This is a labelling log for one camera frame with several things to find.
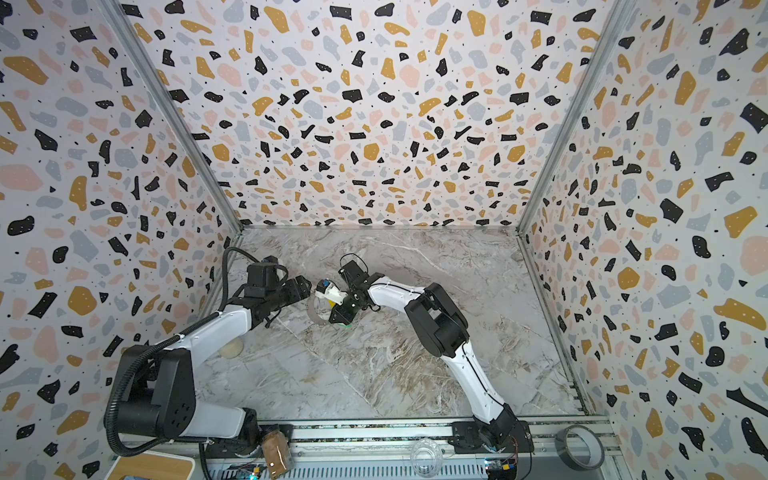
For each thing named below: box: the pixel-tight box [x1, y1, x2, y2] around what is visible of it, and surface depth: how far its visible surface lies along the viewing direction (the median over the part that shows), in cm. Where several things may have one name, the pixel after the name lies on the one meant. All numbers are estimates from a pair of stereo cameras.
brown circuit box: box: [262, 429, 293, 478], surface depth 70 cm
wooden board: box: [106, 451, 196, 480], surface depth 66 cm
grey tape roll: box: [554, 424, 605, 471], surface depth 73 cm
